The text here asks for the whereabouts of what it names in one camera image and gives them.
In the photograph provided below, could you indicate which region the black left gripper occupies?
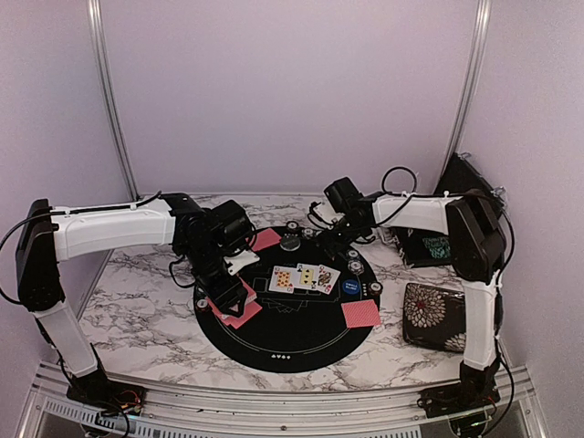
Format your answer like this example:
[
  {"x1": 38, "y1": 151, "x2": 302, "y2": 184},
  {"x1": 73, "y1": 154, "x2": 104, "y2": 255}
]
[{"x1": 182, "y1": 241, "x2": 248, "y2": 317}]

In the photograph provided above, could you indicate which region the grey chip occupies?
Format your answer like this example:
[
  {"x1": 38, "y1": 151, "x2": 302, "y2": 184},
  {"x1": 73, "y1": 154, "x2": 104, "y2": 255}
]
[{"x1": 349, "y1": 260, "x2": 365, "y2": 276}]

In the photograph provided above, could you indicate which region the red card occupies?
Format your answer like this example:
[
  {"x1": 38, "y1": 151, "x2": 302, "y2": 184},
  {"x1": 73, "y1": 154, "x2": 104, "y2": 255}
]
[
  {"x1": 242, "y1": 301, "x2": 262, "y2": 319},
  {"x1": 341, "y1": 299, "x2": 381, "y2": 329},
  {"x1": 220, "y1": 313, "x2": 253, "y2": 329},
  {"x1": 252, "y1": 228, "x2": 282, "y2": 252}
]

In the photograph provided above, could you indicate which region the blue small blind button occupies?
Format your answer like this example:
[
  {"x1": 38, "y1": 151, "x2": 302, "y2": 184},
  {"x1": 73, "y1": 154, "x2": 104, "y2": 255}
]
[{"x1": 342, "y1": 279, "x2": 361, "y2": 300}]

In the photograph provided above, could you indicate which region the black dealer button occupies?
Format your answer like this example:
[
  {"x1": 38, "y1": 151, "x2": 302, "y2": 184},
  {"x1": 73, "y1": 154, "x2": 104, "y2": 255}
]
[{"x1": 279, "y1": 235, "x2": 301, "y2": 252}]

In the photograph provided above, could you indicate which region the red playing card deck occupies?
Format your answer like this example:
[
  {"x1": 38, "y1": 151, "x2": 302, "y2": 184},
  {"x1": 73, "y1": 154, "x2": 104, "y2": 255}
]
[{"x1": 206, "y1": 276, "x2": 249, "y2": 318}]

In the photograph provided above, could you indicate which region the queen of hearts card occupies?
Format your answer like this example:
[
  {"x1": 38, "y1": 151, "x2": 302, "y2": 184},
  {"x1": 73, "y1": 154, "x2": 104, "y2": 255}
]
[{"x1": 268, "y1": 266, "x2": 298, "y2": 294}]

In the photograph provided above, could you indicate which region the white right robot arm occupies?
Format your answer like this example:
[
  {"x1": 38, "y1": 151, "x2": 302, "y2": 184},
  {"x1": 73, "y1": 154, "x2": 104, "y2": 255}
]
[{"x1": 308, "y1": 177, "x2": 506, "y2": 409}]

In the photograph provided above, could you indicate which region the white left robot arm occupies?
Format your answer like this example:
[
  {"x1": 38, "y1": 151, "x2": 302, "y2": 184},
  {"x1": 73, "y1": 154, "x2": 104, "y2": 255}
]
[{"x1": 15, "y1": 193, "x2": 260, "y2": 406}]

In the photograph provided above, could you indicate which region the round black poker mat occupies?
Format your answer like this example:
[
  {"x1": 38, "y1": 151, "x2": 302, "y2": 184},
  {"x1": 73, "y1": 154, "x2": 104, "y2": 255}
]
[{"x1": 196, "y1": 236, "x2": 380, "y2": 373}]

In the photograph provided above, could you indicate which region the black poker chip case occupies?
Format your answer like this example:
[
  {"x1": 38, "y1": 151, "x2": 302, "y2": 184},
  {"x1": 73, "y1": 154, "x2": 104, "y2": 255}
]
[{"x1": 392, "y1": 153, "x2": 505, "y2": 267}]

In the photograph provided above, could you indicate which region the floral patterned pouch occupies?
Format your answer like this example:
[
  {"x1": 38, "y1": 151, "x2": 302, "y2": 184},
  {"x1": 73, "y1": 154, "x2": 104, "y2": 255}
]
[{"x1": 402, "y1": 283, "x2": 466, "y2": 353}]

